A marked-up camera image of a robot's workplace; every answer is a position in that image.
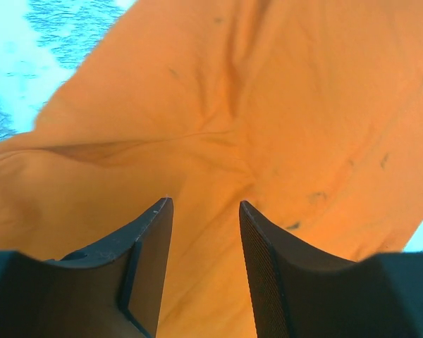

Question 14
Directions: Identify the orange t shirt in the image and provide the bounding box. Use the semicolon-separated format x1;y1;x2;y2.
0;1;423;337

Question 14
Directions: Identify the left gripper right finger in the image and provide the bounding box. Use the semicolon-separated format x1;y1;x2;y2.
239;201;423;337

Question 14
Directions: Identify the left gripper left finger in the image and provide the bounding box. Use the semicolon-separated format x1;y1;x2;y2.
0;198;173;338

